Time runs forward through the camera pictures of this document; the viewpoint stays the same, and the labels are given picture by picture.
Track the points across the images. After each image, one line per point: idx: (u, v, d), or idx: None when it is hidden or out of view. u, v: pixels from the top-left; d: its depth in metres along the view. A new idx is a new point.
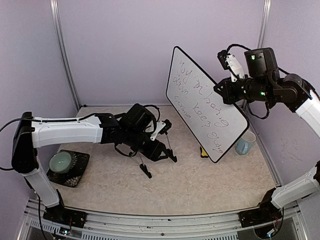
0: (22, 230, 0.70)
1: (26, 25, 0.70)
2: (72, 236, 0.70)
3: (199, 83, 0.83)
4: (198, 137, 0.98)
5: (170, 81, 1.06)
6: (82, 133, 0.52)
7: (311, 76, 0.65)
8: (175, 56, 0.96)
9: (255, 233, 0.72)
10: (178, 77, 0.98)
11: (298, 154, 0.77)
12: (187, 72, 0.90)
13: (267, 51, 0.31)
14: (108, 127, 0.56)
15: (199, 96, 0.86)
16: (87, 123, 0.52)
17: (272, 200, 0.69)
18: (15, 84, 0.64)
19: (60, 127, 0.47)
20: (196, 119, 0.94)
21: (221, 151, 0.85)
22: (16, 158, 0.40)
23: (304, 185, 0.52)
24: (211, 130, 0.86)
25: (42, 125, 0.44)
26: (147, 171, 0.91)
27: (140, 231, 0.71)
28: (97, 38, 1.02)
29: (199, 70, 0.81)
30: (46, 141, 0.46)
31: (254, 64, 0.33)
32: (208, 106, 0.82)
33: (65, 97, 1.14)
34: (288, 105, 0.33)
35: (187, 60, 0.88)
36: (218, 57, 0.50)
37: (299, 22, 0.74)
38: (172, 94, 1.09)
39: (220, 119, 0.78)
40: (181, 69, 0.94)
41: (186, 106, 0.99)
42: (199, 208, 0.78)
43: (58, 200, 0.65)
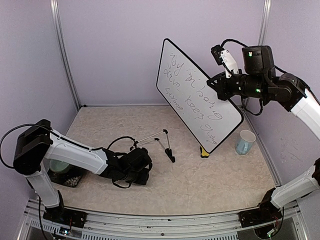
0: (22, 230, 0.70)
1: (26, 25, 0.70)
2: (72, 236, 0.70)
3: (191, 75, 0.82)
4: (191, 128, 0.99)
5: (161, 73, 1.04)
6: (88, 161, 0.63)
7: (310, 76, 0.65)
8: (167, 49, 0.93)
9: (255, 233, 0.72)
10: (169, 70, 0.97)
11: (297, 154, 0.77)
12: (178, 65, 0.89)
13: (265, 49, 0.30)
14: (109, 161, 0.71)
15: (191, 88, 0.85)
16: (96, 156, 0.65)
17: (271, 200, 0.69)
18: (15, 84, 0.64)
19: (78, 150, 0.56)
20: (189, 111, 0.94)
21: (215, 142, 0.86)
22: (21, 160, 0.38)
23: (304, 185, 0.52)
24: (205, 122, 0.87)
25: (60, 141, 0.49)
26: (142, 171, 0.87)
27: (140, 231, 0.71)
28: (97, 39, 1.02)
29: (191, 63, 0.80)
30: (56, 156, 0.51)
31: (251, 61, 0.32)
32: (201, 99, 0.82)
33: (65, 97, 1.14)
34: (283, 104, 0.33)
35: (180, 54, 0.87)
36: (212, 52, 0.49)
37: (298, 22, 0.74)
38: (163, 86, 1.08)
39: (213, 112, 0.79)
40: (172, 62, 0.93)
41: (178, 98, 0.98)
42: (199, 208, 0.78)
43: (58, 201, 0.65)
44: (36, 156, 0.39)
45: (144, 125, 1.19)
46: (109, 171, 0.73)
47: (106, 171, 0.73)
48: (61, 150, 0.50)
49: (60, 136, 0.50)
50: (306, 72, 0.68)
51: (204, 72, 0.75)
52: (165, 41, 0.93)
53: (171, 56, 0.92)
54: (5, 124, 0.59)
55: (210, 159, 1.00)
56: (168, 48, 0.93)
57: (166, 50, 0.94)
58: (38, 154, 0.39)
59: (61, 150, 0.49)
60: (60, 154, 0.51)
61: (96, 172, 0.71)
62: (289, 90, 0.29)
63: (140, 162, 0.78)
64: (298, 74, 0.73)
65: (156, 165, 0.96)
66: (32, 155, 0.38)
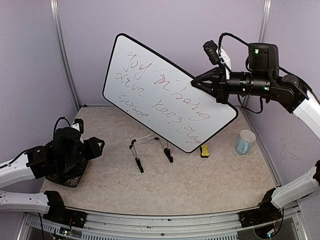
0: (22, 230, 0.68)
1: (26, 26, 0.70)
2: (73, 236, 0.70)
3: (164, 76, 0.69)
4: (161, 132, 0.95)
5: (112, 76, 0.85)
6: (15, 175, 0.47)
7: (309, 76, 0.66)
8: (121, 48, 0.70)
9: (255, 233, 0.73)
10: (126, 73, 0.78)
11: (297, 154, 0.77)
12: (142, 66, 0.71)
13: (273, 47, 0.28)
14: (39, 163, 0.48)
15: (166, 92, 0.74)
16: (15, 166, 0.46)
17: (271, 200, 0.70)
18: (15, 84, 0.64)
19: None
20: (161, 115, 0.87)
21: (198, 141, 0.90)
22: None
23: (305, 186, 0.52)
24: (184, 124, 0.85)
25: None
26: (139, 165, 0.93)
27: (140, 231, 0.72)
28: (97, 38, 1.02)
29: (164, 64, 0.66)
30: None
31: (257, 58, 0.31)
32: (180, 102, 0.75)
33: (65, 97, 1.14)
34: (285, 106, 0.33)
35: (142, 51, 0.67)
36: (206, 49, 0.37)
37: (298, 23, 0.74)
38: (114, 93, 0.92)
39: (198, 113, 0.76)
40: (131, 62, 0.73)
41: (143, 103, 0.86)
42: (199, 208, 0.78)
43: (45, 204, 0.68)
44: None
45: (144, 125, 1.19)
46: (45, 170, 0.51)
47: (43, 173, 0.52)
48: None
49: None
50: (306, 72, 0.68)
51: (184, 73, 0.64)
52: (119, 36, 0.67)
53: (130, 55, 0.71)
54: (5, 124, 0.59)
55: (210, 159, 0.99)
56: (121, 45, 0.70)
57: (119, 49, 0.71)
58: None
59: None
60: None
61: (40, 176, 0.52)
62: (292, 92, 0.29)
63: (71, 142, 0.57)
64: (297, 74, 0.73)
65: (156, 165, 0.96)
66: None
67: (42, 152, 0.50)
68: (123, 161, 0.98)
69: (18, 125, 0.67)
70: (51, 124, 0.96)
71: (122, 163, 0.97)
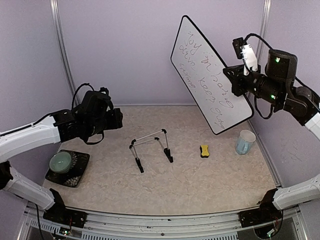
0: (22, 230, 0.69)
1: (26, 26, 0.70)
2: (73, 236, 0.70)
3: (207, 58, 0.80)
4: (201, 108, 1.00)
5: (176, 49, 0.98)
6: (40, 137, 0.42)
7: (310, 75, 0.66)
8: (185, 26, 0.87)
9: (255, 233, 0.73)
10: (185, 47, 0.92)
11: (297, 153, 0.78)
12: (195, 45, 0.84)
13: (295, 57, 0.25)
14: (62, 124, 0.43)
15: (206, 71, 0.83)
16: (41, 125, 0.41)
17: (273, 201, 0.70)
18: (15, 84, 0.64)
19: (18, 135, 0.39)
20: (201, 92, 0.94)
21: (222, 126, 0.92)
22: None
23: (310, 191, 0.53)
24: (215, 106, 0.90)
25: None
26: (139, 165, 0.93)
27: (140, 231, 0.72)
28: (97, 38, 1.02)
29: (209, 46, 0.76)
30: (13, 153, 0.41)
31: (277, 66, 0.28)
32: (215, 83, 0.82)
33: (65, 97, 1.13)
34: (297, 118, 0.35)
35: (197, 32, 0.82)
36: (233, 45, 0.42)
37: (298, 23, 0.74)
38: (177, 62, 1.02)
39: (225, 100, 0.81)
40: (189, 41, 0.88)
41: (191, 76, 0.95)
42: (199, 208, 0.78)
43: (53, 199, 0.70)
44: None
45: (144, 125, 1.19)
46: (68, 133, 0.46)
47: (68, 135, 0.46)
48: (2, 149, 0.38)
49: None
50: (306, 72, 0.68)
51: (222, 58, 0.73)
52: (184, 18, 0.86)
53: (189, 34, 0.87)
54: (5, 125, 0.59)
55: (210, 159, 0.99)
56: (185, 24, 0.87)
57: (183, 28, 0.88)
58: None
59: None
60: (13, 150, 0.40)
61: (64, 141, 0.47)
62: (306, 106, 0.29)
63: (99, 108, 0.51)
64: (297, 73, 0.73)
65: (156, 165, 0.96)
66: None
67: (69, 114, 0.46)
68: (123, 161, 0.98)
69: (18, 125, 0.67)
70: None
71: (122, 163, 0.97)
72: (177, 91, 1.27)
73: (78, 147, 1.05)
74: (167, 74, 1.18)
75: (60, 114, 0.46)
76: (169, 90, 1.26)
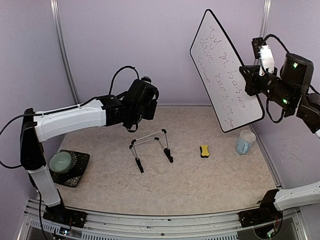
0: (22, 230, 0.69)
1: (26, 26, 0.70)
2: (73, 236, 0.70)
3: (226, 55, 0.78)
4: (213, 103, 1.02)
5: (196, 43, 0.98)
6: (84, 118, 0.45)
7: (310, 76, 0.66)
8: (207, 20, 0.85)
9: (255, 233, 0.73)
10: (205, 41, 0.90)
11: (298, 154, 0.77)
12: (215, 40, 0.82)
13: (312, 64, 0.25)
14: (111, 107, 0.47)
15: (223, 67, 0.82)
16: (89, 107, 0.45)
17: (274, 202, 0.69)
18: (15, 84, 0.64)
19: (65, 115, 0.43)
20: (216, 88, 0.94)
21: (231, 125, 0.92)
22: (25, 156, 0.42)
23: (310, 196, 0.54)
24: (227, 104, 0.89)
25: (44, 118, 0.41)
26: (140, 165, 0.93)
27: (140, 231, 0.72)
28: (97, 38, 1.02)
29: (228, 42, 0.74)
30: (55, 133, 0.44)
31: (294, 72, 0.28)
32: (230, 81, 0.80)
33: (64, 97, 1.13)
34: (308, 125, 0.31)
35: (219, 27, 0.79)
36: (253, 44, 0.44)
37: (299, 23, 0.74)
38: (195, 56, 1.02)
39: (238, 98, 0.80)
40: (210, 35, 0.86)
41: (208, 70, 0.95)
42: (199, 208, 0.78)
43: (60, 200, 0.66)
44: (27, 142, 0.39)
45: (144, 125, 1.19)
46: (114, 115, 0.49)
47: (111, 118, 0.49)
48: (48, 126, 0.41)
49: (43, 114, 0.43)
50: None
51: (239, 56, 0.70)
52: (207, 11, 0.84)
53: (210, 29, 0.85)
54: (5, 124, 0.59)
55: (210, 159, 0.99)
56: (208, 19, 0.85)
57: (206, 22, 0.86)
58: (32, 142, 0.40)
59: (47, 125, 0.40)
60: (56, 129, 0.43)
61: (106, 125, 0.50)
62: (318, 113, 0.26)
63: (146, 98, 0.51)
64: None
65: (156, 165, 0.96)
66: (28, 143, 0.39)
67: (116, 99, 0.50)
68: (123, 161, 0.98)
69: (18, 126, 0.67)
70: None
71: (122, 163, 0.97)
72: (178, 91, 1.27)
73: (78, 147, 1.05)
74: (167, 74, 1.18)
75: (107, 98, 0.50)
76: (169, 90, 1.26)
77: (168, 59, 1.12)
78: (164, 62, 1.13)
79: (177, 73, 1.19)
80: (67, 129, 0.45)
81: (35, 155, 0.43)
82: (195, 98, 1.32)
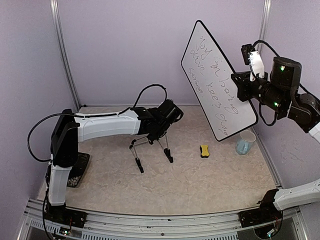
0: (22, 230, 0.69)
1: (25, 25, 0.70)
2: (73, 236, 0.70)
3: (217, 64, 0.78)
4: (206, 112, 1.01)
5: (187, 53, 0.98)
6: (121, 125, 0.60)
7: (310, 76, 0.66)
8: (197, 30, 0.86)
9: (255, 233, 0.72)
10: (196, 51, 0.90)
11: (297, 154, 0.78)
12: (206, 50, 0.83)
13: (299, 65, 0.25)
14: (145, 119, 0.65)
15: (214, 76, 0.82)
16: (127, 117, 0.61)
17: (274, 202, 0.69)
18: (14, 84, 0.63)
19: (106, 120, 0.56)
20: (208, 97, 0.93)
21: (226, 133, 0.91)
22: (61, 153, 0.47)
23: (310, 194, 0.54)
24: (220, 112, 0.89)
25: (86, 120, 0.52)
26: (140, 165, 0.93)
27: (140, 231, 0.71)
28: (97, 38, 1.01)
29: (219, 51, 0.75)
30: (92, 134, 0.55)
31: (282, 74, 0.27)
32: (222, 89, 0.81)
33: (64, 96, 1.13)
34: (301, 125, 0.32)
35: (209, 38, 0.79)
36: (242, 51, 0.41)
37: (298, 24, 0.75)
38: (186, 66, 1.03)
39: (231, 105, 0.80)
40: (201, 45, 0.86)
41: (199, 80, 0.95)
42: (199, 208, 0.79)
43: (64, 200, 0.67)
44: (66, 142, 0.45)
45: None
46: (145, 125, 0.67)
47: (142, 127, 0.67)
48: (91, 127, 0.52)
49: (84, 116, 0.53)
50: (305, 75, 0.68)
51: (231, 64, 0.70)
52: (197, 22, 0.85)
53: (200, 39, 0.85)
54: (5, 124, 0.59)
55: (210, 159, 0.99)
56: (198, 30, 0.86)
57: (196, 32, 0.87)
58: (72, 139, 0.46)
59: (90, 127, 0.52)
60: (94, 130, 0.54)
61: (137, 133, 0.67)
62: (309, 113, 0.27)
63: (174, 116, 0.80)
64: None
65: (156, 165, 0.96)
66: (67, 140, 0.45)
67: (147, 112, 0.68)
68: (123, 161, 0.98)
69: (18, 126, 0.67)
70: (51, 124, 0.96)
71: (122, 163, 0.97)
72: (177, 91, 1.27)
73: None
74: (166, 74, 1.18)
75: (142, 111, 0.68)
76: (169, 90, 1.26)
77: (169, 59, 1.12)
78: (164, 61, 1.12)
79: (177, 73, 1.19)
80: (105, 132, 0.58)
81: (71, 154, 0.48)
82: (194, 98, 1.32)
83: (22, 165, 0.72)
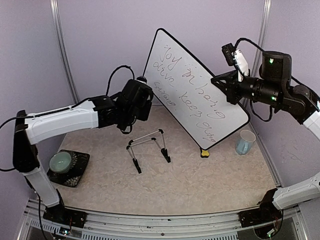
0: (22, 230, 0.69)
1: (25, 26, 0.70)
2: (72, 236, 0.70)
3: (190, 71, 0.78)
4: (184, 125, 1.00)
5: (150, 66, 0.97)
6: (76, 120, 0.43)
7: (310, 75, 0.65)
8: (160, 40, 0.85)
9: (255, 233, 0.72)
10: (161, 63, 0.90)
11: (298, 154, 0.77)
12: (174, 59, 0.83)
13: (288, 56, 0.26)
14: (103, 108, 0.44)
15: (189, 85, 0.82)
16: (80, 109, 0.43)
17: (273, 201, 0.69)
18: (14, 84, 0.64)
19: (55, 117, 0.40)
20: (184, 107, 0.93)
21: (213, 140, 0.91)
22: (17, 158, 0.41)
23: (308, 191, 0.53)
24: (203, 120, 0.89)
25: (35, 120, 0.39)
26: (137, 166, 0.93)
27: (140, 231, 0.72)
28: (96, 38, 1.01)
29: (191, 57, 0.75)
30: (42, 136, 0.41)
31: (272, 67, 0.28)
32: (200, 96, 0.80)
33: (64, 96, 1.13)
34: (296, 116, 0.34)
35: (176, 46, 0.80)
36: (223, 51, 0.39)
37: (298, 24, 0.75)
38: (150, 81, 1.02)
39: (215, 111, 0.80)
40: (166, 55, 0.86)
41: (171, 93, 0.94)
42: (199, 208, 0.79)
43: (59, 200, 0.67)
44: (19, 146, 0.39)
45: (144, 124, 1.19)
46: (108, 115, 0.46)
47: (103, 119, 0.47)
48: (39, 128, 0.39)
49: (35, 116, 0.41)
50: (305, 75, 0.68)
51: (207, 68, 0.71)
52: (159, 31, 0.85)
53: (166, 48, 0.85)
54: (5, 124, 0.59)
55: (210, 159, 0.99)
56: (162, 38, 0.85)
57: (159, 42, 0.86)
58: (24, 143, 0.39)
59: (38, 128, 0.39)
60: (44, 131, 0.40)
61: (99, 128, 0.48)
62: (303, 103, 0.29)
63: (143, 93, 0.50)
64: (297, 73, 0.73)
65: (156, 165, 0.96)
66: (18, 145, 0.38)
67: (111, 102, 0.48)
68: (123, 161, 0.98)
69: None
70: None
71: (122, 163, 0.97)
72: None
73: (78, 147, 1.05)
74: None
75: (101, 100, 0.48)
76: None
77: None
78: None
79: None
80: (58, 132, 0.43)
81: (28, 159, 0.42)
82: None
83: None
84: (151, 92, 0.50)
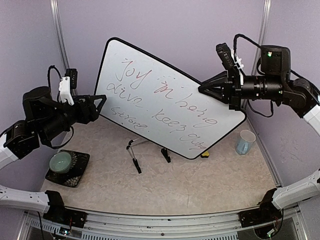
0: (22, 230, 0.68)
1: (24, 26, 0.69)
2: (72, 236, 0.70)
3: (166, 84, 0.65)
4: (162, 143, 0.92)
5: (103, 89, 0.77)
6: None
7: (311, 75, 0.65)
8: (113, 52, 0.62)
9: (255, 233, 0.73)
10: (119, 83, 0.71)
11: (297, 154, 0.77)
12: (139, 75, 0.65)
13: (285, 49, 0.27)
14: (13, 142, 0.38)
15: (168, 101, 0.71)
16: None
17: (272, 201, 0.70)
18: (15, 83, 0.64)
19: None
20: (161, 125, 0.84)
21: (202, 147, 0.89)
22: None
23: (307, 189, 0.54)
24: (189, 132, 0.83)
25: None
26: (137, 166, 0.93)
27: (140, 231, 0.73)
28: (96, 38, 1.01)
29: (165, 68, 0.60)
30: None
31: (271, 60, 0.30)
32: (185, 109, 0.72)
33: None
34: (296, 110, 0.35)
35: (140, 57, 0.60)
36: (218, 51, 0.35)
37: (299, 24, 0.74)
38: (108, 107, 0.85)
39: (205, 120, 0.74)
40: (126, 71, 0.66)
41: (142, 114, 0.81)
42: (199, 208, 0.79)
43: (50, 203, 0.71)
44: None
45: None
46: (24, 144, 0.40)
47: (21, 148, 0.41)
48: None
49: None
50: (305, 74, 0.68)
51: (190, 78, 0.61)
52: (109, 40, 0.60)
53: (125, 62, 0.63)
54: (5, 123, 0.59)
55: (210, 159, 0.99)
56: (114, 50, 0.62)
57: (113, 56, 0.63)
58: None
59: None
60: None
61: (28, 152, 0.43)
62: (303, 95, 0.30)
63: (38, 104, 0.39)
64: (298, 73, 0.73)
65: (156, 165, 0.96)
66: None
67: (20, 127, 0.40)
68: (123, 161, 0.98)
69: None
70: None
71: (122, 163, 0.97)
72: None
73: (78, 147, 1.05)
74: None
75: (13, 129, 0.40)
76: None
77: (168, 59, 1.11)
78: None
79: None
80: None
81: None
82: None
83: (22, 164, 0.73)
84: (44, 100, 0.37)
